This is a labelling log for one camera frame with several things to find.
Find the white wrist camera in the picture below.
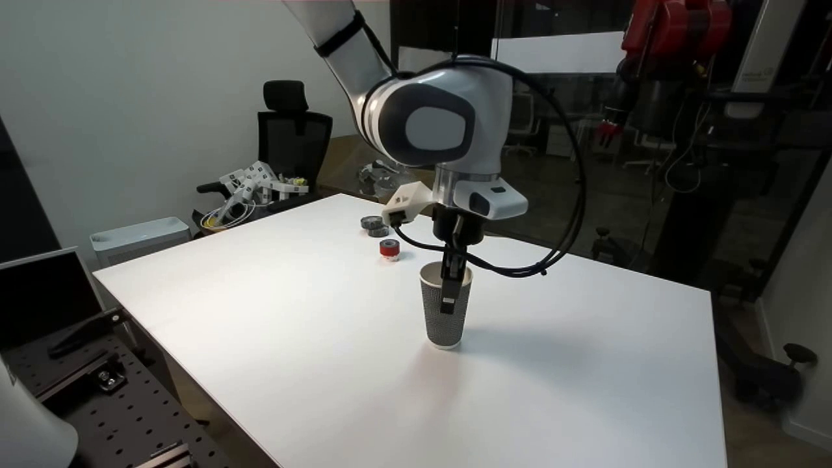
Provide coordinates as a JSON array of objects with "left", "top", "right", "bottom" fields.
[{"left": 379, "top": 179, "right": 437, "bottom": 231}]

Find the red robot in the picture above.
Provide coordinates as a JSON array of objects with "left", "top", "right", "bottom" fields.
[{"left": 617, "top": 0, "right": 735, "bottom": 65}]

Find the black table clamp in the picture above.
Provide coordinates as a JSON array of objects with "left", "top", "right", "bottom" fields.
[{"left": 46, "top": 307, "right": 129, "bottom": 363}]

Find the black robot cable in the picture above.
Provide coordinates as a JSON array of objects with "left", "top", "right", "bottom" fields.
[{"left": 392, "top": 52, "right": 591, "bottom": 283}]

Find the dark laptop screen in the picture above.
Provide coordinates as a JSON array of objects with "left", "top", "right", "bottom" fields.
[{"left": 0, "top": 248, "right": 103, "bottom": 352}]

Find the white rectangular box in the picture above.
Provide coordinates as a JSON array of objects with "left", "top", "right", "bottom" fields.
[{"left": 85, "top": 214, "right": 192, "bottom": 269}]

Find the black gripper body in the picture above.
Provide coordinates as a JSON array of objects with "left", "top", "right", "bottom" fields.
[{"left": 431, "top": 205, "right": 485, "bottom": 256}]

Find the dark office chair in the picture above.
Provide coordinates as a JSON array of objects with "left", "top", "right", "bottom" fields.
[{"left": 254, "top": 78, "right": 336, "bottom": 190}]

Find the black optical breadboard table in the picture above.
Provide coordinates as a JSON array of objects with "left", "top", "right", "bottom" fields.
[{"left": 0, "top": 325, "right": 267, "bottom": 468}]

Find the black chair base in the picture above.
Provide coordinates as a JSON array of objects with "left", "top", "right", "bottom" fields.
[{"left": 734, "top": 342, "right": 819, "bottom": 412}]

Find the small metal bracket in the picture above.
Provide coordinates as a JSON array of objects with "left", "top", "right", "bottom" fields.
[{"left": 91, "top": 363, "right": 129, "bottom": 396}]

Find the white board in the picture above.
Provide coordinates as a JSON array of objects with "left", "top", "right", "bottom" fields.
[{"left": 488, "top": 30, "right": 628, "bottom": 78}]

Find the grey paper cup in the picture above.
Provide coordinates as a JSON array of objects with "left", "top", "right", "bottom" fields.
[{"left": 415, "top": 263, "right": 476, "bottom": 352}]

